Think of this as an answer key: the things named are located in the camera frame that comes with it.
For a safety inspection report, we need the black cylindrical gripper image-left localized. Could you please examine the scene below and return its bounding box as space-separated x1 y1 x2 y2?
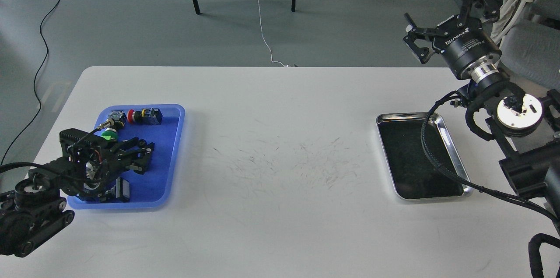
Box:
59 128 155 195

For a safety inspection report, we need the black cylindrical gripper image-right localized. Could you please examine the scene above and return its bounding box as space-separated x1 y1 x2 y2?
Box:
403 0 503 81

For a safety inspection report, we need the blue plastic tray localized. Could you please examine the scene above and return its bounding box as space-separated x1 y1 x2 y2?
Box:
67 104 186 210

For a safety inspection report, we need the silver metal tray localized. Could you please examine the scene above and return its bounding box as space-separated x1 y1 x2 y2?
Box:
376 112 473 202

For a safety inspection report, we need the red emergency push button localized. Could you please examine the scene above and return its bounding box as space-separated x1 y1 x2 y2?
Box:
126 108 163 126

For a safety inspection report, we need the grey office chair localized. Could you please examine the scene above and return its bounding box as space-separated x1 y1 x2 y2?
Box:
498 0 560 90

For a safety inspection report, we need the green push button switch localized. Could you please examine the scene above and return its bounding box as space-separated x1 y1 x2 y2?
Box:
100 110 126 141

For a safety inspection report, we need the black square switch block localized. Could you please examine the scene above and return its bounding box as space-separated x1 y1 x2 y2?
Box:
99 177 130 202

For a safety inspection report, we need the black cable on floor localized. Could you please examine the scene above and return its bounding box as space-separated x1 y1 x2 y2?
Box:
0 0 105 165

